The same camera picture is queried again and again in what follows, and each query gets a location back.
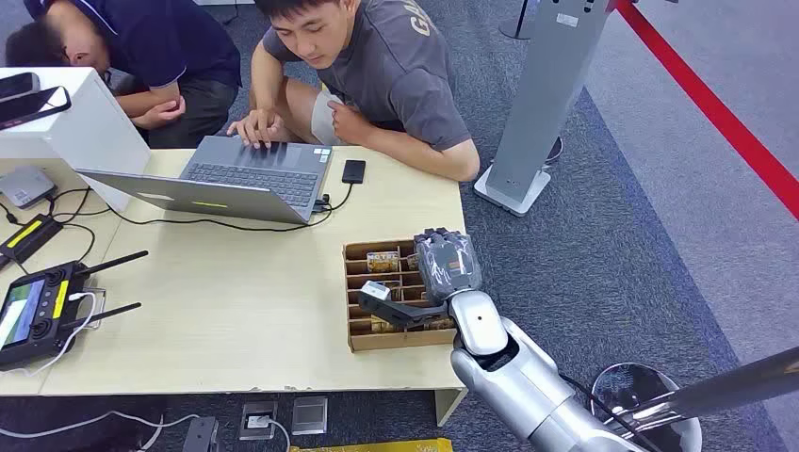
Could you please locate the black laptop cable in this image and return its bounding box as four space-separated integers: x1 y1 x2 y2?
106 182 355 234

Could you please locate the thin black cable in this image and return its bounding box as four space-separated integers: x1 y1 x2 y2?
0 186 112 264

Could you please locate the person in grey shirt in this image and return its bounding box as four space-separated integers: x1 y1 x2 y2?
226 0 481 184

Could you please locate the black smartphone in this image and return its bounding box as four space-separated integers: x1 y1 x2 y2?
0 72 41 103
0 86 73 132

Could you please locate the white box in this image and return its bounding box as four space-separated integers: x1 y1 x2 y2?
0 66 152 214

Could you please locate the black adapter with yellow label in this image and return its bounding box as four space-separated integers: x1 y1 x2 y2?
0 214 64 266

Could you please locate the person's right hand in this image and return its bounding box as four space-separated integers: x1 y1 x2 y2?
226 108 285 150

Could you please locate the grey kiosk stand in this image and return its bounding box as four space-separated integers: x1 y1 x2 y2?
473 0 617 218

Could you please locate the black remote controller with screen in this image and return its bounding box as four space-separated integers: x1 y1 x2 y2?
0 250 151 369

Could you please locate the person in dark shirt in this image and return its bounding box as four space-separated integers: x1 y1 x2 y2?
5 0 243 150

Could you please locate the floor socket with white plug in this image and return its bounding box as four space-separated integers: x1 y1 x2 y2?
237 400 279 442

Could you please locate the chrome stanchion post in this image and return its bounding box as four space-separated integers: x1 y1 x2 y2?
589 347 799 452

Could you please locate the small grey mini computer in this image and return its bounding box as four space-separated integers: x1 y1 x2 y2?
0 166 58 210

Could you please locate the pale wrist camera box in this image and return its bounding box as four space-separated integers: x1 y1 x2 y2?
357 281 449 330

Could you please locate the cardboard divider box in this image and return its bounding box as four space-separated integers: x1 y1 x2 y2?
341 237 458 354

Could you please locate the red barrier belt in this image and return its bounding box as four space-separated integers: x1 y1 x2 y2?
613 0 799 222

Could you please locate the empty floor socket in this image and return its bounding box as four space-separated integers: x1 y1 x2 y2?
290 396 330 437

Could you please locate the white floor cable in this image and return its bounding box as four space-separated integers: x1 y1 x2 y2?
0 410 201 452

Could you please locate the grey open laptop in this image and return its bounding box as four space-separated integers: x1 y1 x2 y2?
75 135 334 226

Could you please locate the yellow strip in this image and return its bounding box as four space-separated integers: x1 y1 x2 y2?
289 437 454 452

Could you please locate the person's left hand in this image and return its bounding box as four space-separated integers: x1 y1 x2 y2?
328 99 373 146

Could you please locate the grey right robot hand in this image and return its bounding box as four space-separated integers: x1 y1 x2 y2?
413 227 483 306

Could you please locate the brown printed card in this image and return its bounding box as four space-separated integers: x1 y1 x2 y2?
366 250 400 274

